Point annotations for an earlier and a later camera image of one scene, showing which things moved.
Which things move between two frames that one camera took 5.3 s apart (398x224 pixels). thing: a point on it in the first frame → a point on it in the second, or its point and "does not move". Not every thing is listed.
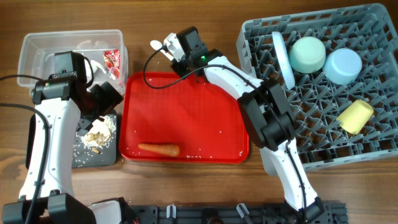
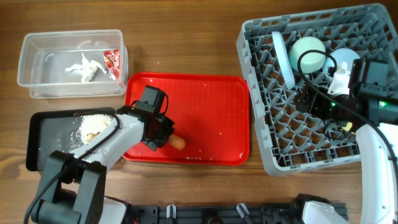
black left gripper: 86,123 → 162,132
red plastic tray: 189,112 does not move
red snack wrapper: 112,59 does not move
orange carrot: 171,150 → 178,142
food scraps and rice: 101,134 does not move
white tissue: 94,65 does not move
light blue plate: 284,59 does not move
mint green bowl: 307,54 does not move
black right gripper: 179,68 → 311,104
